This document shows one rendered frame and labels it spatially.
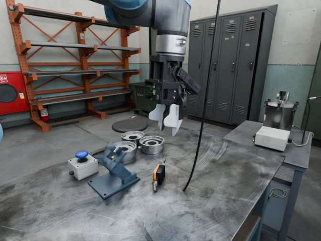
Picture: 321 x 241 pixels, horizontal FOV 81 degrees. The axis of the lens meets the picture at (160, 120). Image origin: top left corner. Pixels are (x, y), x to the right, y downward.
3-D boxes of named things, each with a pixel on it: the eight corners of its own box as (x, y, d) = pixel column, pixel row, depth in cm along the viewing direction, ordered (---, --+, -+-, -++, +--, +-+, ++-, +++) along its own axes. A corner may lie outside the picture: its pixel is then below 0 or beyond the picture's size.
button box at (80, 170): (89, 164, 69) (87, 152, 67) (99, 171, 64) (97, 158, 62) (66, 173, 63) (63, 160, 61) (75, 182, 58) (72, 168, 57)
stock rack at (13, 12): (129, 104, 527) (124, 21, 464) (145, 108, 480) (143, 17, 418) (29, 124, 362) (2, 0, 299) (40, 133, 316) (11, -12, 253)
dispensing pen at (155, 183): (170, 153, 68) (158, 180, 52) (169, 163, 69) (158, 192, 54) (164, 152, 68) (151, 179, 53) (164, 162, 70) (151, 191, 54)
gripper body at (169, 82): (143, 101, 50) (144, 53, 46) (166, 98, 56) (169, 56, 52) (161, 107, 45) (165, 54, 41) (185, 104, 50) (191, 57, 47)
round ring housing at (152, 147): (158, 142, 87) (158, 134, 86) (168, 152, 78) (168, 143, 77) (136, 146, 83) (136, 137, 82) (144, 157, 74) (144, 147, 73)
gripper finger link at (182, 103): (169, 119, 52) (168, 87, 50) (174, 118, 53) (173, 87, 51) (182, 121, 48) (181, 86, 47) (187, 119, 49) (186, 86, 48)
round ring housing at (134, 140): (117, 146, 83) (116, 137, 82) (128, 137, 93) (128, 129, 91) (138, 149, 80) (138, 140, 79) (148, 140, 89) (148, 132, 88)
